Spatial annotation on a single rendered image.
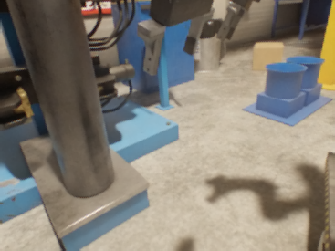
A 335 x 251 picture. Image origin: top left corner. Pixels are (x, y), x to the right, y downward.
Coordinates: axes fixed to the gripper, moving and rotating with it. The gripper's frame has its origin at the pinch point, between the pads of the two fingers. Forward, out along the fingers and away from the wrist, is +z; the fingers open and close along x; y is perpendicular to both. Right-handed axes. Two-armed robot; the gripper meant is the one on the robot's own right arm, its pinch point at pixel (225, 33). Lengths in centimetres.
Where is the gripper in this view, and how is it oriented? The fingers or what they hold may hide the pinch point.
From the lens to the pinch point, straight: 82.8
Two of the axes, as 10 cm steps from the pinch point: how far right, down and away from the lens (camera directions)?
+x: 3.7, -3.1, 8.7
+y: 8.6, 4.8, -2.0
